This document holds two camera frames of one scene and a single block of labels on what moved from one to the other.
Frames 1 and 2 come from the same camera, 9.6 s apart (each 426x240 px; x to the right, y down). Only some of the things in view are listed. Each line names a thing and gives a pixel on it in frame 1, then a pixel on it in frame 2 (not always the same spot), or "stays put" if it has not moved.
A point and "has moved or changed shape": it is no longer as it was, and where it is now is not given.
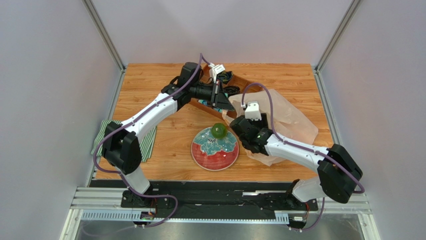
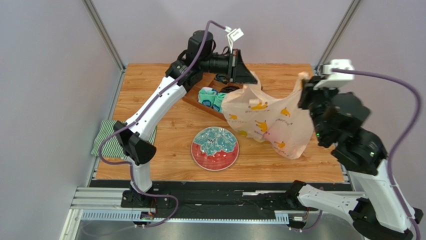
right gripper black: (240, 126) -> (308, 96)
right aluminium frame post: (350, 13) stays put
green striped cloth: (146, 143) stays put
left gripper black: (218, 98) -> (236, 70)
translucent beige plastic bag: (291, 124) has moved or changed shape
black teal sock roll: (225, 76) stays put
